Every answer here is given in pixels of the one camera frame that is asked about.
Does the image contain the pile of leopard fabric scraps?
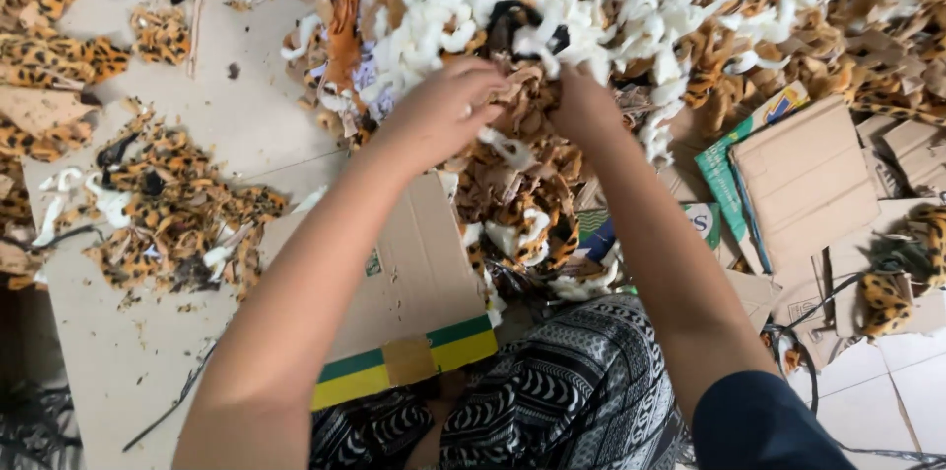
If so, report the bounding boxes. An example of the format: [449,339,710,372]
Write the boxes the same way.
[31,102,291,302]

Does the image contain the thin wooden stick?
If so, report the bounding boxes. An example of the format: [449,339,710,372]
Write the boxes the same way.
[186,0,213,81]

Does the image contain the spread of leopard fabric strips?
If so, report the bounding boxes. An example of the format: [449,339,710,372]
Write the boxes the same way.
[0,0,133,164]

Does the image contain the leopard plush piece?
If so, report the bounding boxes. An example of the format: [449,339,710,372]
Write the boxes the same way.
[856,202,946,339]

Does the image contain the small leopard fabric scrap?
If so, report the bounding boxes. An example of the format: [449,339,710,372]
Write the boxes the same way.
[130,3,193,66]

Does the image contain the dark blue sleeve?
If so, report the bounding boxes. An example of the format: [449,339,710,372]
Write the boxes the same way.
[690,369,860,470]

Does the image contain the torn brown cardboard pieces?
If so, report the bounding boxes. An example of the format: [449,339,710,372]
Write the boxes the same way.
[853,111,946,201]

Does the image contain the person's left hand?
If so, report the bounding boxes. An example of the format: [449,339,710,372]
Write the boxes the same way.
[377,56,512,177]

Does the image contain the blue and green printed carton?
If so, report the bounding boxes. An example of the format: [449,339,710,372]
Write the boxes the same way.
[575,202,723,266]

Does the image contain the person's right hand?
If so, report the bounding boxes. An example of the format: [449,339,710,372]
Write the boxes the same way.
[548,64,629,155]

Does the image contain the black cable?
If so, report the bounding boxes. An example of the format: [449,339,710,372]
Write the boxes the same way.
[760,270,946,470]

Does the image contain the heap of leopard and white scraps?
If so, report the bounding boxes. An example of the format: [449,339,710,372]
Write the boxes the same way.
[281,0,946,323]

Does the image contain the cardboard flap with green-yellow stripe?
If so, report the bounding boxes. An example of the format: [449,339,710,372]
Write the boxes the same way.
[257,172,501,412]

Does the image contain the clump of brown fabric scraps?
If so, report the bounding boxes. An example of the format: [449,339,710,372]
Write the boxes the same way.
[473,62,579,161]

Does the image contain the black and white patterned trousers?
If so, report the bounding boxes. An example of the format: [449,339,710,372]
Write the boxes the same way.
[309,293,697,470]

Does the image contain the large plain cardboard sheet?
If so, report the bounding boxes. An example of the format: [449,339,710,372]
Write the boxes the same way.
[21,0,352,470]

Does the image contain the folded brown cardboard piece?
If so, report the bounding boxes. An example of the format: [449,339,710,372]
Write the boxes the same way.
[727,95,882,273]

